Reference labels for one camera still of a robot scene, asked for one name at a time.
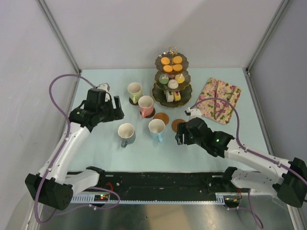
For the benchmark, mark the three-tier dark cake stand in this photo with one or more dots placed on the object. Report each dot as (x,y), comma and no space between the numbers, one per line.
(184,88)

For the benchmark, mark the yellow round pastry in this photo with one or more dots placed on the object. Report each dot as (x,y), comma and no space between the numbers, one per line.
(180,78)

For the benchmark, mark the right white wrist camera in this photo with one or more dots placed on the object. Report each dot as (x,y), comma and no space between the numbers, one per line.
(193,113)

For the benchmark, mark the orange macaron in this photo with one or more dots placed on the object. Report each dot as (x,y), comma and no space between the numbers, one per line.
(177,67)
(165,61)
(167,68)
(177,60)

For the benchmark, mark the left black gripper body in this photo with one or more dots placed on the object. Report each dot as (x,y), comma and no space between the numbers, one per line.
(106,111)

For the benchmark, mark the aluminium frame post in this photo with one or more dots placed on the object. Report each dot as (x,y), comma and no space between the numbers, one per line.
(278,15)
(58,34)

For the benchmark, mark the white cup pastry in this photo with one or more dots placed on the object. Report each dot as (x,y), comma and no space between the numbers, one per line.
(169,96)

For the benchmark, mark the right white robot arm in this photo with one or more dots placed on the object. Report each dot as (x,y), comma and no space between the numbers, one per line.
(284,178)

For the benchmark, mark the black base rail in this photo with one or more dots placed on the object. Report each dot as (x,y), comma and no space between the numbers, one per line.
(165,186)

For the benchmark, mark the grey mug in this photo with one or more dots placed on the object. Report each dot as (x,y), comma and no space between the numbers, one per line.
(127,134)

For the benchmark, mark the wooden coaster stack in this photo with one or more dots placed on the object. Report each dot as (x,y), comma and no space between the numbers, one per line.
(175,124)

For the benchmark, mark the blue mug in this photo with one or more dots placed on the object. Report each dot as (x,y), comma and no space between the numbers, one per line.
(157,129)

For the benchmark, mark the dark walnut coaster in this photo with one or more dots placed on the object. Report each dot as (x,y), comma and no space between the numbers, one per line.
(151,115)
(131,102)

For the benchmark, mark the white cupcake pastry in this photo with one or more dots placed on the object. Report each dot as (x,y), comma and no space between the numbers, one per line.
(172,84)

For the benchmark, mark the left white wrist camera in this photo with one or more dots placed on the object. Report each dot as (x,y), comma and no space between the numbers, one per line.
(104,86)

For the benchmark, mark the light wooden coaster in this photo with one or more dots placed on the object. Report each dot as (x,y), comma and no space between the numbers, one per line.
(162,116)

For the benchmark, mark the left aluminium frame post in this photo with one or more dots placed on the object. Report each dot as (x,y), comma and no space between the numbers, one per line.
(58,34)

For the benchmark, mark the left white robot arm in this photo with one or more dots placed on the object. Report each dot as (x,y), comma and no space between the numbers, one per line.
(51,185)

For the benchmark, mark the pink mug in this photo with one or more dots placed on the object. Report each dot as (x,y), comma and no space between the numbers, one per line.
(146,106)

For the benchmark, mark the circuit board with leds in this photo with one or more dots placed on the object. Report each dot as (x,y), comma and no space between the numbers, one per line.
(101,197)

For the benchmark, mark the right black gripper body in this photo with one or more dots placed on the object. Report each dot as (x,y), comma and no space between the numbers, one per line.
(189,140)

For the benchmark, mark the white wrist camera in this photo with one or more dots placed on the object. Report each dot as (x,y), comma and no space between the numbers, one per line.
(193,113)
(104,86)

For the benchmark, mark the right aluminium frame post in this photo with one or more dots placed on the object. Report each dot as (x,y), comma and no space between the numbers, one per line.
(278,15)

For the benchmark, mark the floral rectangular tray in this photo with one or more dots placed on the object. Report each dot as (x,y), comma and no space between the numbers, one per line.
(206,107)

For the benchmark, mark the green mug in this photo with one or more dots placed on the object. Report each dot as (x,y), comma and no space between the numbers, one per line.
(135,91)

